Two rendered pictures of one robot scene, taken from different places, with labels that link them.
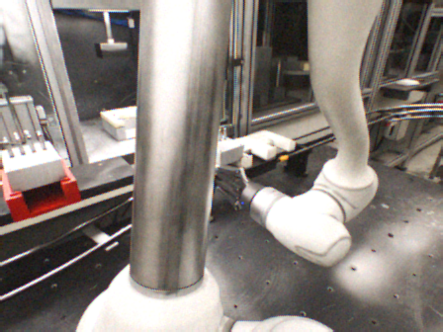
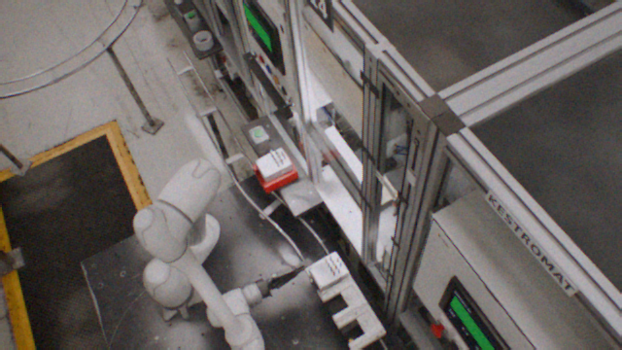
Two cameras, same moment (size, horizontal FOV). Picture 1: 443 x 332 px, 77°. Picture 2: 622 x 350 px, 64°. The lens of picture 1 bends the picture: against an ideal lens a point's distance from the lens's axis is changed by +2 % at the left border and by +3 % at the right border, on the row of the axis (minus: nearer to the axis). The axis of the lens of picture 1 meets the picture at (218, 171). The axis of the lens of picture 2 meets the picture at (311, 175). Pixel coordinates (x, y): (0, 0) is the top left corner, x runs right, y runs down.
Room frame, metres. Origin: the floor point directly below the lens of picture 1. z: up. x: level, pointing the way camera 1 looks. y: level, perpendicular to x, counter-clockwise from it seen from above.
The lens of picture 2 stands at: (1.00, -0.66, 2.76)
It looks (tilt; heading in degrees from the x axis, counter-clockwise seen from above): 59 degrees down; 106
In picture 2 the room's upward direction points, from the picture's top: 8 degrees counter-clockwise
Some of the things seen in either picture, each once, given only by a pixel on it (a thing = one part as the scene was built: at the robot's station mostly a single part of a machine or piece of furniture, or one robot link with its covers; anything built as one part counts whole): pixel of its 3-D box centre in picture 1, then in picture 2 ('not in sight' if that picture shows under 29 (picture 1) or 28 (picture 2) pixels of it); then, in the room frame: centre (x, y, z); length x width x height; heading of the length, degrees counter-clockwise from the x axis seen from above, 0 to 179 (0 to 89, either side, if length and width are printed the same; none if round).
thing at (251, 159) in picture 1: (244, 157); (343, 301); (0.89, -0.09, 0.84); 0.36 x 0.14 x 0.10; 128
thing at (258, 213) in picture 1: (269, 207); (252, 294); (0.54, -0.12, 0.88); 0.09 x 0.06 x 0.09; 128
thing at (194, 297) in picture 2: not in sight; (177, 295); (0.17, -0.12, 0.71); 0.22 x 0.18 x 0.06; 128
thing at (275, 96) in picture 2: not in sight; (267, 82); (0.55, 0.53, 1.37); 0.36 x 0.04 x 0.04; 128
